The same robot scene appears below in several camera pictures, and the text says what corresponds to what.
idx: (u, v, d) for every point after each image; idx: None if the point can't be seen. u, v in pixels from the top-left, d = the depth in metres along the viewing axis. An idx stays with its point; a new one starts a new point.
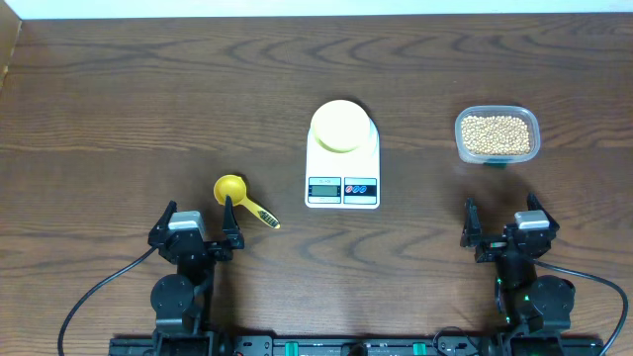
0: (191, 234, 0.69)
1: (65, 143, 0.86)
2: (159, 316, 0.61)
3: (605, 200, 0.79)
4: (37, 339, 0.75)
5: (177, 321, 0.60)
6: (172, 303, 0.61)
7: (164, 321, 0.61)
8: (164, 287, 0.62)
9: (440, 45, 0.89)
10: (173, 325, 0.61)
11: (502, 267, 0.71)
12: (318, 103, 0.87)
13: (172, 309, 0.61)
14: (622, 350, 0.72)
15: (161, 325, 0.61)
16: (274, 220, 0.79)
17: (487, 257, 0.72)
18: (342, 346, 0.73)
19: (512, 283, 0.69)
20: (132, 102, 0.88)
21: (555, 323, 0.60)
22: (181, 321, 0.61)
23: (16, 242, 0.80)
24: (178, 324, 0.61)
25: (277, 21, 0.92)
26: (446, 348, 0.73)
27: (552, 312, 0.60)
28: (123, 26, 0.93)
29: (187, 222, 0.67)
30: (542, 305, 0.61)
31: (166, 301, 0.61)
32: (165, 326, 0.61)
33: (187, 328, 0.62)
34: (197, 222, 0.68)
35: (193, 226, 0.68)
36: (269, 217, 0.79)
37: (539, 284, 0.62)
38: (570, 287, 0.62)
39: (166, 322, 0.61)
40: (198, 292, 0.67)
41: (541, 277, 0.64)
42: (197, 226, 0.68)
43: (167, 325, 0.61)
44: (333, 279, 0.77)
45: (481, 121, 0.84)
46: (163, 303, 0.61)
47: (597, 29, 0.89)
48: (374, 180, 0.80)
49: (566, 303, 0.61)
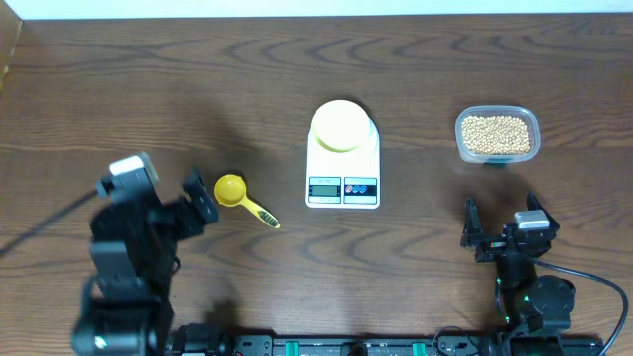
0: (136, 178, 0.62)
1: (65, 143, 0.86)
2: (100, 239, 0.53)
3: (605, 199, 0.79)
4: (36, 339, 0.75)
5: (119, 245, 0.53)
6: (116, 226, 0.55)
7: (104, 247, 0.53)
8: (109, 213, 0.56)
9: (440, 45, 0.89)
10: (114, 253, 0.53)
11: (502, 267, 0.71)
12: (318, 103, 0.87)
13: (116, 232, 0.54)
14: (623, 350, 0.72)
15: (101, 258, 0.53)
16: (274, 219, 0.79)
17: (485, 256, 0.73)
18: (342, 346, 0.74)
19: (515, 282, 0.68)
20: (132, 102, 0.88)
21: (556, 323, 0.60)
22: (124, 246, 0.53)
23: (16, 242, 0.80)
24: (121, 252, 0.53)
25: (277, 21, 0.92)
26: (447, 348, 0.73)
27: (553, 312, 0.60)
28: (123, 26, 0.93)
29: (131, 163, 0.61)
30: (542, 305, 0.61)
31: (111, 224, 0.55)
32: (104, 257, 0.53)
33: (130, 263, 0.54)
34: (139, 161, 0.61)
35: (136, 167, 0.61)
36: (269, 217, 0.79)
37: (539, 284, 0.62)
38: (570, 287, 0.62)
39: (106, 249, 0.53)
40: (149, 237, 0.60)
41: (542, 276, 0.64)
42: (140, 165, 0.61)
43: (107, 254, 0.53)
44: (333, 279, 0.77)
45: (481, 121, 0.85)
46: (109, 223, 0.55)
47: (597, 28, 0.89)
48: (374, 180, 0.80)
49: (567, 303, 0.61)
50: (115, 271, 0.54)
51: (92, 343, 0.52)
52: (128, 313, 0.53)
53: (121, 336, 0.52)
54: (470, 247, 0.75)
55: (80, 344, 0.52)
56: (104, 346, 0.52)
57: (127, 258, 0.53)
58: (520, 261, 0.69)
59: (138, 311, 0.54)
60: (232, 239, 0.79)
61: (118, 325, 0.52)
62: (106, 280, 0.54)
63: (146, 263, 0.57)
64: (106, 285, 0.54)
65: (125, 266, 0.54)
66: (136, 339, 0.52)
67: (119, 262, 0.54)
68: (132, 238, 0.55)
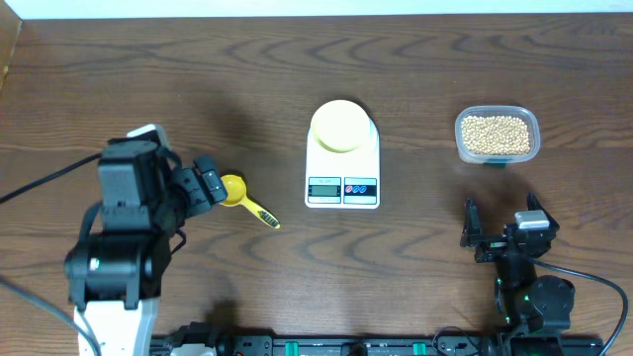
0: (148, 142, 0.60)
1: (65, 143, 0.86)
2: (108, 159, 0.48)
3: (605, 199, 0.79)
4: (37, 339, 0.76)
5: (126, 167, 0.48)
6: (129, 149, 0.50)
7: (109, 168, 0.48)
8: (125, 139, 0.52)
9: (440, 45, 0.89)
10: (121, 175, 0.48)
11: (502, 267, 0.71)
12: (318, 103, 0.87)
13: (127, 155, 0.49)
14: (622, 350, 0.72)
15: (106, 178, 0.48)
16: (274, 220, 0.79)
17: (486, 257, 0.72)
18: (342, 346, 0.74)
19: (515, 283, 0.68)
20: (132, 102, 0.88)
21: (555, 323, 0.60)
22: (132, 169, 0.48)
23: (16, 242, 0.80)
24: (128, 173, 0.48)
25: (277, 21, 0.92)
26: (447, 348, 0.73)
27: (553, 312, 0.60)
28: (123, 26, 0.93)
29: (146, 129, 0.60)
30: (542, 305, 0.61)
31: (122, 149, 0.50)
32: (112, 176, 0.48)
33: (135, 188, 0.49)
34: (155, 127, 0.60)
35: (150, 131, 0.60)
36: (269, 217, 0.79)
37: (539, 284, 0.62)
38: (570, 287, 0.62)
39: (112, 169, 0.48)
40: (161, 170, 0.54)
41: (542, 276, 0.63)
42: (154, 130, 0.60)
43: (113, 175, 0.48)
44: (333, 279, 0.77)
45: (481, 121, 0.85)
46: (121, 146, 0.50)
47: (597, 29, 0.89)
48: (374, 180, 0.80)
49: (566, 303, 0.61)
50: (118, 194, 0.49)
51: (85, 267, 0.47)
52: (126, 240, 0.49)
53: (115, 262, 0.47)
54: (469, 247, 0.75)
55: (74, 267, 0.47)
56: (98, 270, 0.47)
57: (134, 181, 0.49)
58: (520, 262, 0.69)
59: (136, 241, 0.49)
60: (232, 239, 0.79)
61: (114, 251, 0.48)
62: (109, 204, 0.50)
63: (154, 193, 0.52)
64: (108, 210, 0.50)
65: (130, 189, 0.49)
66: (131, 266, 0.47)
67: (124, 185, 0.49)
68: (142, 163, 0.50)
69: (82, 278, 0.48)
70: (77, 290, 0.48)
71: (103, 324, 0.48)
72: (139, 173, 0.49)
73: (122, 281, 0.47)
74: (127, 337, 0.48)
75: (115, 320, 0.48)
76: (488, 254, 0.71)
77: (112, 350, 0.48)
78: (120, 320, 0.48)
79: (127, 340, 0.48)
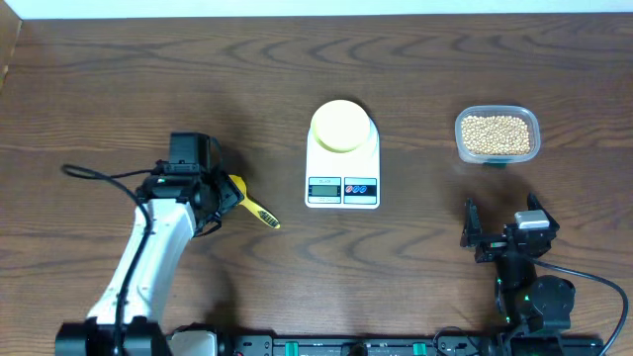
0: None
1: (65, 143, 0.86)
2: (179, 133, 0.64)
3: (605, 199, 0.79)
4: (37, 339, 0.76)
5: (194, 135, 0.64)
6: None
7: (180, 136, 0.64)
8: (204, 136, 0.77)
9: (440, 45, 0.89)
10: (187, 139, 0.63)
11: (501, 267, 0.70)
12: (318, 102, 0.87)
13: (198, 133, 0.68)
14: (623, 350, 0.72)
15: (174, 141, 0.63)
16: (274, 220, 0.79)
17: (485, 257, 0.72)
18: (342, 346, 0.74)
19: (514, 283, 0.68)
20: (132, 101, 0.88)
21: (556, 323, 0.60)
22: (196, 137, 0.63)
23: (16, 242, 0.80)
24: (193, 139, 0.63)
25: (277, 21, 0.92)
26: (447, 348, 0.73)
27: (552, 313, 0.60)
28: (123, 26, 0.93)
29: None
30: (542, 305, 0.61)
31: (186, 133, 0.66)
32: (180, 141, 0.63)
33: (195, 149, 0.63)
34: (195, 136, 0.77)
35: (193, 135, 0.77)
36: (269, 217, 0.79)
37: (539, 284, 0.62)
38: (570, 287, 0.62)
39: (182, 136, 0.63)
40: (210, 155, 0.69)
41: (542, 276, 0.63)
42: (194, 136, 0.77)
43: (180, 140, 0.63)
44: (333, 279, 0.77)
45: (481, 121, 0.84)
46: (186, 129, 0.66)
47: (597, 28, 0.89)
48: (374, 180, 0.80)
49: (566, 303, 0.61)
50: (181, 152, 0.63)
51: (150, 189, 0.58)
52: (181, 178, 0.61)
53: (172, 188, 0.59)
54: (470, 247, 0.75)
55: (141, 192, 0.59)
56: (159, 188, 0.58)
57: (195, 144, 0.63)
58: (520, 262, 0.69)
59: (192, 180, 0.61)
60: (232, 239, 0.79)
61: (172, 185, 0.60)
62: (172, 159, 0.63)
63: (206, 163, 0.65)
64: (171, 163, 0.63)
65: (191, 149, 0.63)
66: (185, 191, 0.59)
67: (187, 146, 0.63)
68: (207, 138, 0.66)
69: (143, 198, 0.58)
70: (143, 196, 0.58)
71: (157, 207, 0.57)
72: (201, 140, 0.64)
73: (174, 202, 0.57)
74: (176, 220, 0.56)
75: (168, 206, 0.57)
76: (487, 254, 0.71)
77: (161, 222, 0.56)
78: (171, 208, 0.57)
79: (173, 218, 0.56)
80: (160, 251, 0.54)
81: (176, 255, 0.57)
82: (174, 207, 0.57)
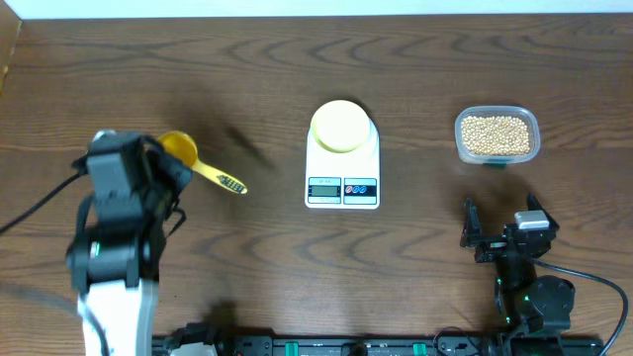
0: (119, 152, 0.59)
1: (65, 143, 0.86)
2: (95, 152, 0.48)
3: (605, 200, 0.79)
4: (37, 339, 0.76)
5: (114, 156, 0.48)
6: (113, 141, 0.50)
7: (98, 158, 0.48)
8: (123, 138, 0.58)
9: (440, 46, 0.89)
10: (110, 165, 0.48)
11: (502, 265, 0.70)
12: (318, 103, 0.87)
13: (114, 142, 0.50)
14: (622, 350, 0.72)
15: (96, 172, 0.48)
16: (238, 185, 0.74)
17: (487, 255, 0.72)
18: (342, 346, 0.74)
19: (514, 281, 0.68)
20: (131, 101, 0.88)
21: (556, 323, 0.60)
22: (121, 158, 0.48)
23: (16, 242, 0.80)
24: (118, 161, 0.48)
25: (277, 21, 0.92)
26: (447, 348, 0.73)
27: (553, 313, 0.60)
28: (123, 26, 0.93)
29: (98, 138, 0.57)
30: (542, 305, 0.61)
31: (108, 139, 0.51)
32: (103, 168, 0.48)
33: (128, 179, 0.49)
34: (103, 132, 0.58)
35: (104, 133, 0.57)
36: (231, 183, 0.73)
37: (539, 284, 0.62)
38: (570, 287, 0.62)
39: (101, 159, 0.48)
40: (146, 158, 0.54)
41: (543, 276, 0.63)
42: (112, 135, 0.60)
43: (101, 166, 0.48)
44: (333, 279, 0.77)
45: (481, 122, 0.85)
46: (105, 137, 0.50)
47: (597, 29, 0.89)
48: (374, 180, 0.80)
49: (567, 303, 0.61)
50: (109, 186, 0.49)
51: (86, 256, 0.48)
52: (120, 227, 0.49)
53: (115, 250, 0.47)
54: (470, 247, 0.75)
55: (75, 257, 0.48)
56: (99, 254, 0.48)
57: (123, 170, 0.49)
58: (518, 261, 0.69)
59: (135, 224, 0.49)
60: (231, 239, 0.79)
61: (111, 237, 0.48)
62: (101, 196, 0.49)
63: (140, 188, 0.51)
64: (99, 199, 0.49)
65: (121, 179, 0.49)
66: (131, 241, 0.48)
67: (115, 177, 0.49)
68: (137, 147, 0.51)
69: (81, 268, 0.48)
70: (79, 276, 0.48)
71: (101, 306, 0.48)
72: (127, 162, 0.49)
73: (123, 265, 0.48)
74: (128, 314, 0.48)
75: (117, 304, 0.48)
76: (489, 253, 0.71)
77: (116, 323, 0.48)
78: (122, 304, 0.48)
79: (130, 320, 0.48)
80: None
81: (147, 339, 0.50)
82: (126, 294, 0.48)
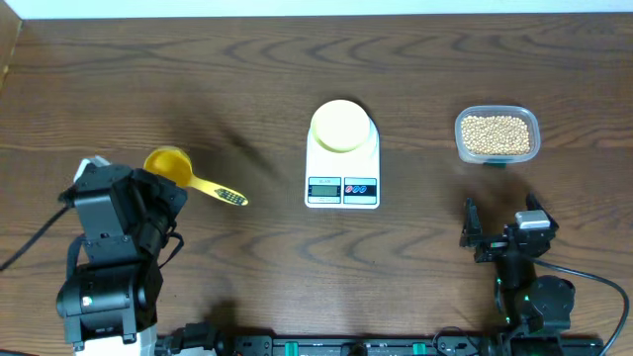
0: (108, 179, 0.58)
1: (65, 143, 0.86)
2: (83, 193, 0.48)
3: (605, 199, 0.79)
4: (37, 339, 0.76)
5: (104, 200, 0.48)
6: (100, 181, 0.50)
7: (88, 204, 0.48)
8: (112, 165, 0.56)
9: (440, 45, 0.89)
10: (99, 207, 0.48)
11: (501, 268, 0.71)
12: (318, 102, 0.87)
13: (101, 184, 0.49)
14: (622, 350, 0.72)
15: (86, 218, 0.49)
16: (237, 196, 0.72)
17: (486, 257, 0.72)
18: (342, 346, 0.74)
19: (512, 283, 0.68)
20: (131, 101, 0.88)
21: (556, 323, 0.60)
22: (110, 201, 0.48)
23: (16, 242, 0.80)
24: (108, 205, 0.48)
25: (276, 21, 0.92)
26: (447, 348, 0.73)
27: (552, 313, 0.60)
28: (123, 26, 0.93)
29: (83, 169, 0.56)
30: (542, 305, 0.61)
31: (93, 178, 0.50)
32: (93, 213, 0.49)
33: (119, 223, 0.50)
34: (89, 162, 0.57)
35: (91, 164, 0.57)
36: (230, 195, 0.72)
37: (539, 284, 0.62)
38: (570, 287, 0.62)
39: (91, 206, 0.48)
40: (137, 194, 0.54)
41: (543, 276, 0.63)
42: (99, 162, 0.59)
43: (91, 210, 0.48)
44: (333, 279, 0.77)
45: (481, 121, 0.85)
46: (92, 175, 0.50)
47: (597, 28, 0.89)
48: (374, 180, 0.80)
49: (567, 304, 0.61)
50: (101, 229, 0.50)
51: (78, 306, 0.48)
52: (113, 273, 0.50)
53: (109, 300, 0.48)
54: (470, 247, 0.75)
55: (67, 308, 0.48)
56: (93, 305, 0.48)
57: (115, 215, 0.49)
58: (518, 263, 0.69)
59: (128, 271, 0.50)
60: (231, 239, 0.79)
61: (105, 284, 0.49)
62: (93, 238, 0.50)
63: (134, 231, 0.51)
64: (90, 241, 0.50)
65: (111, 221, 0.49)
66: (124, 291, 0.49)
67: (107, 221, 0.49)
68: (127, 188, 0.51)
69: (75, 317, 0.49)
70: (74, 328, 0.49)
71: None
72: (118, 203, 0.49)
73: (118, 312, 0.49)
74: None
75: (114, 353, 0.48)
76: (489, 254, 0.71)
77: None
78: (118, 354, 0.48)
79: None
80: None
81: None
82: (122, 349, 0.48)
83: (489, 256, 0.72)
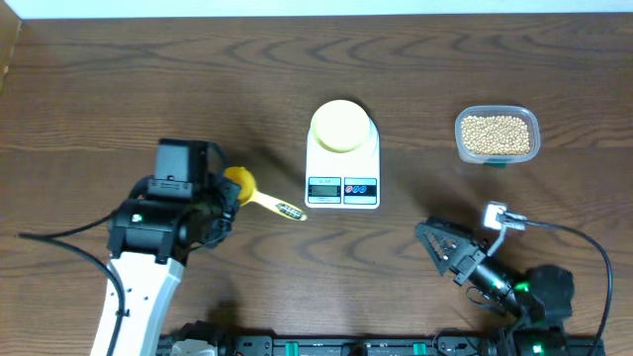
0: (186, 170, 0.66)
1: (65, 143, 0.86)
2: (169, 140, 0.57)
3: (605, 199, 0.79)
4: (37, 339, 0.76)
5: (184, 146, 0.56)
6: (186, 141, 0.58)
7: (168, 147, 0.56)
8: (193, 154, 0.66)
9: (440, 46, 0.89)
10: (176, 151, 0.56)
11: (479, 277, 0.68)
12: (318, 102, 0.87)
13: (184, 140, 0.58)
14: (622, 350, 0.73)
15: (162, 155, 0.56)
16: (296, 211, 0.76)
17: (467, 257, 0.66)
18: (342, 346, 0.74)
19: (502, 284, 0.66)
20: (131, 101, 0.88)
21: (558, 312, 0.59)
22: (187, 149, 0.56)
23: (16, 242, 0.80)
24: (184, 149, 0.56)
25: (277, 20, 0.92)
26: (447, 348, 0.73)
27: (553, 302, 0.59)
28: (123, 26, 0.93)
29: None
30: (542, 294, 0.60)
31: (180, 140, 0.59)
32: (169, 155, 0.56)
33: (186, 169, 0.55)
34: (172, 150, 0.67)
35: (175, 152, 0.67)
36: (290, 212, 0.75)
37: (539, 274, 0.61)
38: (570, 276, 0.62)
39: (171, 147, 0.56)
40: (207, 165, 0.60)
41: (542, 266, 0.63)
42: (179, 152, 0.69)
43: (169, 151, 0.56)
44: (333, 279, 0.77)
45: (481, 121, 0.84)
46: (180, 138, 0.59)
47: (597, 29, 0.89)
48: (374, 180, 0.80)
49: (566, 292, 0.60)
50: (170, 168, 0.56)
51: (128, 220, 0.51)
52: (166, 205, 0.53)
53: (154, 222, 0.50)
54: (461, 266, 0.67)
55: (116, 221, 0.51)
56: (138, 222, 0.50)
57: (187, 157, 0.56)
58: (490, 264, 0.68)
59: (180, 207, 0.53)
60: (231, 239, 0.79)
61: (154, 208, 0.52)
62: (160, 175, 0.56)
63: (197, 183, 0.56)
64: (157, 179, 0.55)
65: (182, 164, 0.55)
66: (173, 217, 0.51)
67: (178, 161, 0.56)
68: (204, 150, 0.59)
69: (119, 231, 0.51)
70: (115, 239, 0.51)
71: (126, 272, 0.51)
72: (193, 153, 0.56)
73: (158, 238, 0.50)
74: (150, 284, 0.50)
75: (143, 269, 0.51)
76: (472, 248, 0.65)
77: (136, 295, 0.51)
78: (148, 272, 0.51)
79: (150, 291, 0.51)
80: (141, 325, 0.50)
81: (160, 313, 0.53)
82: (153, 267, 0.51)
83: (472, 253, 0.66)
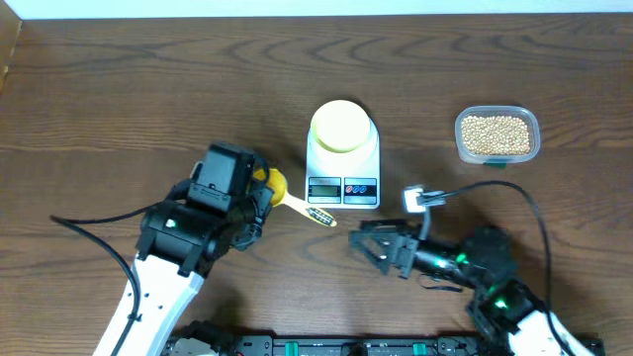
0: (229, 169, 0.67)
1: (65, 143, 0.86)
2: (219, 147, 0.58)
3: (605, 200, 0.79)
4: (37, 339, 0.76)
5: (231, 157, 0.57)
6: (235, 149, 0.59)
7: (216, 155, 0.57)
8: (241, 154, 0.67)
9: (440, 46, 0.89)
10: (223, 161, 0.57)
11: (421, 264, 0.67)
12: (319, 103, 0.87)
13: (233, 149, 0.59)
14: (622, 350, 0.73)
15: (209, 162, 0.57)
16: (326, 217, 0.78)
17: (403, 249, 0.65)
18: (342, 346, 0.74)
19: (445, 262, 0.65)
20: (131, 101, 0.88)
21: (502, 270, 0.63)
22: (234, 160, 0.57)
23: (16, 242, 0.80)
24: (230, 161, 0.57)
25: (276, 21, 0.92)
26: (446, 348, 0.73)
27: (494, 262, 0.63)
28: (123, 26, 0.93)
29: None
30: (482, 259, 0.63)
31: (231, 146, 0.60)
32: (215, 163, 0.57)
33: (228, 180, 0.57)
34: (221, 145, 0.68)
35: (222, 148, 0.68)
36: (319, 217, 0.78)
37: (470, 243, 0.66)
38: (497, 233, 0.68)
39: (219, 156, 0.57)
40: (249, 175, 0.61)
41: (468, 237, 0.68)
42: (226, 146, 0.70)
43: (217, 160, 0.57)
44: (333, 279, 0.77)
45: (481, 121, 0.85)
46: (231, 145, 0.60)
47: (598, 29, 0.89)
48: (374, 180, 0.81)
49: (499, 247, 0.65)
50: (213, 177, 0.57)
51: (162, 223, 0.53)
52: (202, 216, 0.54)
53: (186, 233, 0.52)
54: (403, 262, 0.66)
55: (151, 222, 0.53)
56: (171, 229, 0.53)
57: (232, 169, 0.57)
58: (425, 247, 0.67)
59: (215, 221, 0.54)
60: None
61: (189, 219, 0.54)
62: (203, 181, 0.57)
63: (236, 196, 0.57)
64: (199, 185, 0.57)
65: (226, 175, 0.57)
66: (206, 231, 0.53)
67: (222, 172, 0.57)
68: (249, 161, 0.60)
69: (151, 232, 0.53)
70: (145, 241, 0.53)
71: (146, 276, 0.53)
72: (238, 164, 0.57)
73: (188, 249, 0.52)
74: (168, 293, 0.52)
75: (165, 277, 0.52)
76: (403, 238, 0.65)
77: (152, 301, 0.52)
78: (169, 281, 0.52)
79: (166, 300, 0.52)
80: (151, 332, 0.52)
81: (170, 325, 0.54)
82: (174, 277, 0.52)
83: (405, 244, 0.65)
